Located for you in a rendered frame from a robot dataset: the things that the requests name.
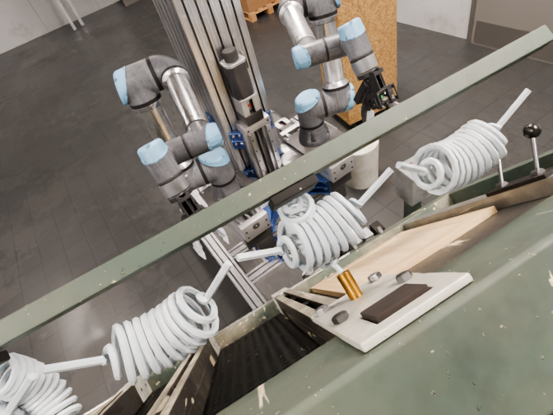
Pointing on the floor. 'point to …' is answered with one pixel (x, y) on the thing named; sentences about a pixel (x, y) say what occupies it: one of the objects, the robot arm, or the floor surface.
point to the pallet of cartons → (257, 7)
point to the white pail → (364, 167)
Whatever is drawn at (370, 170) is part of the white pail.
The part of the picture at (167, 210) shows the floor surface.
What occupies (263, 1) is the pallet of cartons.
